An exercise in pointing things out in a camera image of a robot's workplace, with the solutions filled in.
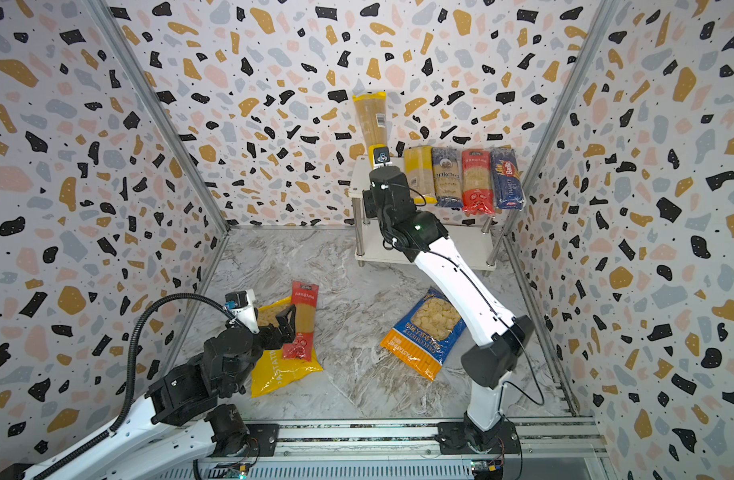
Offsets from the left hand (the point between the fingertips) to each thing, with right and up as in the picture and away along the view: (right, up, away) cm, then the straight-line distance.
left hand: (280, 306), depth 69 cm
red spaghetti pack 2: (+49, +32, +13) cm, 60 cm away
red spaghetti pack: (-2, -2, +28) cm, 29 cm away
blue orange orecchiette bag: (+37, -12, +19) cm, 43 cm away
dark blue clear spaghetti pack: (+42, +34, +15) cm, 56 cm away
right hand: (+22, +30, 0) cm, 37 cm away
